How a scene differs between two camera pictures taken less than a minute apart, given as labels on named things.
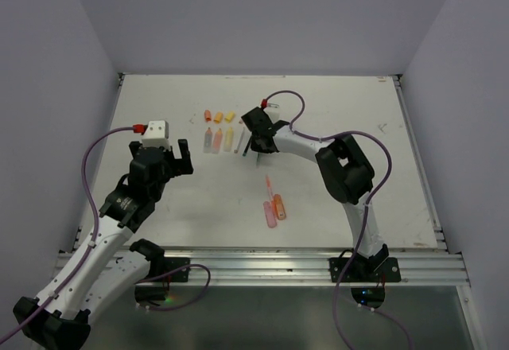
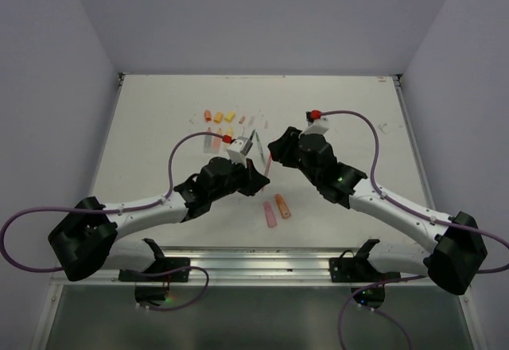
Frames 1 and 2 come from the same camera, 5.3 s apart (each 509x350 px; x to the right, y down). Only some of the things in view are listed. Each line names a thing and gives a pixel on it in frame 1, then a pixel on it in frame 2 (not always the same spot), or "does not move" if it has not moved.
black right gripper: x=254 y=145 → x=281 y=148
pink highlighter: x=270 y=214 does not move
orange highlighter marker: x=217 y=144 does not move
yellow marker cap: x=231 y=114 does not move
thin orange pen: x=269 y=185 → x=267 y=168
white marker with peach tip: x=207 y=141 does not move
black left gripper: x=179 y=165 → x=253 y=180
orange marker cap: x=219 y=117 does not move
